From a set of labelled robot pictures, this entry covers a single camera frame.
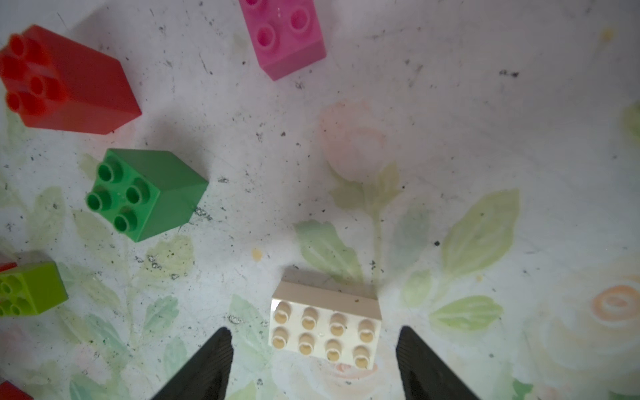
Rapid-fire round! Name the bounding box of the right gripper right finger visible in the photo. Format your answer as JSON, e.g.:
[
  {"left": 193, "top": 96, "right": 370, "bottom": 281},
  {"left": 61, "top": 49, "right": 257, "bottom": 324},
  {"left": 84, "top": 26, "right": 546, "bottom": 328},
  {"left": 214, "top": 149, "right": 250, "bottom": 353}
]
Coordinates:
[{"left": 396, "top": 326, "right": 479, "bottom": 400}]

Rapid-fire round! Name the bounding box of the red long lego brick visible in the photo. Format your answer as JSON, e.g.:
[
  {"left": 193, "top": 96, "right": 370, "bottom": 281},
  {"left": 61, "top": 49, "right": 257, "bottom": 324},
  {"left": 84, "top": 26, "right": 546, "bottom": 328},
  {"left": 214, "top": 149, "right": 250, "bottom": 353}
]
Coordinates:
[{"left": 0, "top": 262, "right": 18, "bottom": 273}]

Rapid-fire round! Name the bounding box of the red square lego brick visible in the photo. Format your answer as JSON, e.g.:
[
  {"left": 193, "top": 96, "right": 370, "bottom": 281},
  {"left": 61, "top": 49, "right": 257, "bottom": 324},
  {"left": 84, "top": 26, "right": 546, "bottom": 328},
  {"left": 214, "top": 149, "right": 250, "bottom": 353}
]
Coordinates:
[{"left": 0, "top": 381, "right": 33, "bottom": 400}]

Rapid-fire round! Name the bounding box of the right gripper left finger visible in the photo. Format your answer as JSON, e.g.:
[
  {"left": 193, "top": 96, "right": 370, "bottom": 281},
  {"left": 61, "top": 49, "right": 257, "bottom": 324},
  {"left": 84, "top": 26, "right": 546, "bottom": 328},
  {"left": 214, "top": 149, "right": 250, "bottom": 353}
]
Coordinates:
[{"left": 153, "top": 328, "right": 233, "bottom": 400}]

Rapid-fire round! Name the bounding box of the lime green lego brick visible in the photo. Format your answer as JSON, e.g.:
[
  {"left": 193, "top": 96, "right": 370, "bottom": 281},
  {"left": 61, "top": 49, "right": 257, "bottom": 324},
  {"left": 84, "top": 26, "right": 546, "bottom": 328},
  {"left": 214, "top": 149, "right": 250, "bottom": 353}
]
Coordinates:
[{"left": 1, "top": 262, "right": 68, "bottom": 318}]

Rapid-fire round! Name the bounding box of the pink lego brick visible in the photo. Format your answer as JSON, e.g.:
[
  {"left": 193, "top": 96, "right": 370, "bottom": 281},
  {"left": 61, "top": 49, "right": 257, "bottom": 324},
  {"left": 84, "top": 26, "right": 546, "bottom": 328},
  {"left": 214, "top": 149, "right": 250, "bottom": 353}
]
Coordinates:
[{"left": 239, "top": 0, "right": 327, "bottom": 81}]

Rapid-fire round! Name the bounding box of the red tall lego brick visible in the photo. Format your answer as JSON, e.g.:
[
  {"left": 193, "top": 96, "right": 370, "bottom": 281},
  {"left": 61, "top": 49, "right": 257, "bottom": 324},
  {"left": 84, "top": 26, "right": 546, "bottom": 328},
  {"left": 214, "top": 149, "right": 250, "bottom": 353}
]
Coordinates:
[{"left": 1, "top": 25, "right": 142, "bottom": 135}]

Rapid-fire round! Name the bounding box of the white long lego brick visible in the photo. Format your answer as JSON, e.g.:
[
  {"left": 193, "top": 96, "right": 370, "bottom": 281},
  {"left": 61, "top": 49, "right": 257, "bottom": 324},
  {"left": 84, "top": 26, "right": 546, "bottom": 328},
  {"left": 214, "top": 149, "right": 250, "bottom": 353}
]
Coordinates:
[{"left": 268, "top": 281, "right": 382, "bottom": 370}]

